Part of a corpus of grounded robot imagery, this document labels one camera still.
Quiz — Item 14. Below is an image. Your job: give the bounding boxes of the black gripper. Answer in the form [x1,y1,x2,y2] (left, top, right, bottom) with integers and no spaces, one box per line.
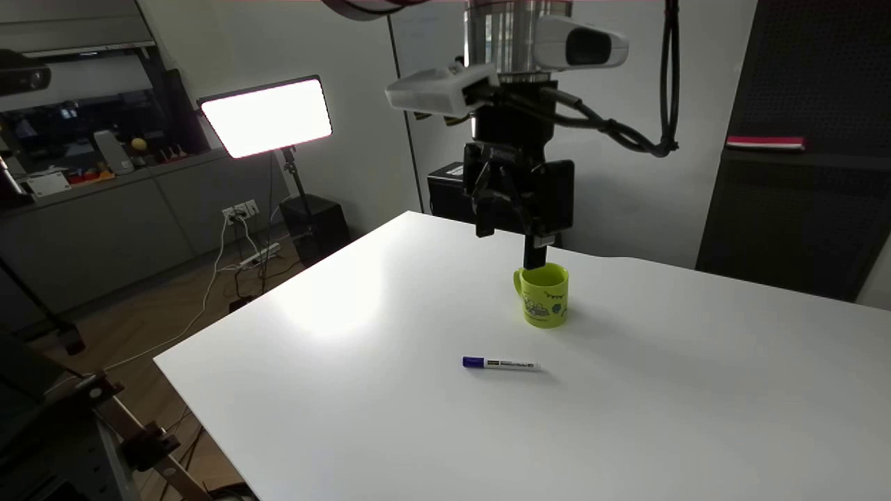
[460,100,578,273]

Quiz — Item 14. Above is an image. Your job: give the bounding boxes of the blue capped white marker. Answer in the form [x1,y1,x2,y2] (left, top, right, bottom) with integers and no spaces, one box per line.
[460,353,542,380]

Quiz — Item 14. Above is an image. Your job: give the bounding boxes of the green mug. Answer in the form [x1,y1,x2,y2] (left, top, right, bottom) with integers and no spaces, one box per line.
[511,261,571,331]

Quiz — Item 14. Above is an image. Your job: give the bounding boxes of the light panel stand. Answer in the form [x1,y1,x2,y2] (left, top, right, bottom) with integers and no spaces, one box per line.
[277,149,311,221]

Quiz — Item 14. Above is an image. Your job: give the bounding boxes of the pink label strip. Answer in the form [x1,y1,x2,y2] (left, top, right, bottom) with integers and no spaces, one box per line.
[724,133,808,153]

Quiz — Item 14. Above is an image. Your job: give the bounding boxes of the tall black cabinet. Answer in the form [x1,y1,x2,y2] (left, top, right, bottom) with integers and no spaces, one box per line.
[692,0,891,300]

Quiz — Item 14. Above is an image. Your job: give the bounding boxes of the white power strip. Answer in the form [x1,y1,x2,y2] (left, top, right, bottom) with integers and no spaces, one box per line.
[220,199,261,223]

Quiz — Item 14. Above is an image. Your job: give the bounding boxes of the rectangular studio light panel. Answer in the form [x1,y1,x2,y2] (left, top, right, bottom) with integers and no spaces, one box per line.
[195,74,337,161]

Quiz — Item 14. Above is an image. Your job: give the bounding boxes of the grey counter cabinet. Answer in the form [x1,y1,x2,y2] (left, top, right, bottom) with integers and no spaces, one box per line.
[0,149,290,319]

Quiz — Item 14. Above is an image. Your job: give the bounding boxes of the black tripod stand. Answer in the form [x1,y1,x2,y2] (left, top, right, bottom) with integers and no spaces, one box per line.
[0,352,254,501]

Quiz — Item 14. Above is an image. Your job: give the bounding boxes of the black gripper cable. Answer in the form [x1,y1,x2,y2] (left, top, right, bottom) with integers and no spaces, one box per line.
[550,0,681,161]

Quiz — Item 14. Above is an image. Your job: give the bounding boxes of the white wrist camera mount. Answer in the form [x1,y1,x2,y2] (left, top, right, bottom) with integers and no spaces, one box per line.
[382,65,501,121]

